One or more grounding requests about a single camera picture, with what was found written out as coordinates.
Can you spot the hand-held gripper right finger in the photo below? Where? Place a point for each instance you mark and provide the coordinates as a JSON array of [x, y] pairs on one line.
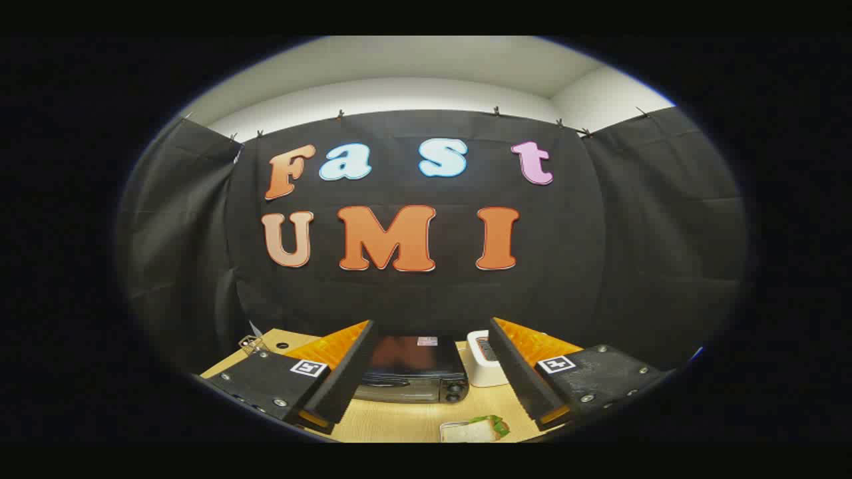
[[516, 372]]

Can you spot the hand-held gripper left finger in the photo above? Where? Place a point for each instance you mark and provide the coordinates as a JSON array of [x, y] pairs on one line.
[[349, 372]]

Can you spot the black toaster oven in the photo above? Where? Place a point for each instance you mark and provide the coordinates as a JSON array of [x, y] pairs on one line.
[[413, 359]]

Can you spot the lettuce sandwich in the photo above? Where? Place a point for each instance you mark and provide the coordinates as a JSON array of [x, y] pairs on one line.
[[478, 431]]

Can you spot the white bread toaster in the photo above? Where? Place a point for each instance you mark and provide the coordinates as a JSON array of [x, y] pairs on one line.
[[482, 372]]

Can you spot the white plastic tray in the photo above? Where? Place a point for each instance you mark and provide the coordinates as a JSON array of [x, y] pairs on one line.
[[443, 430]]

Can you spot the row of cloth clips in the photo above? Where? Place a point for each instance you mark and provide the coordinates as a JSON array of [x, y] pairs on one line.
[[496, 110]]

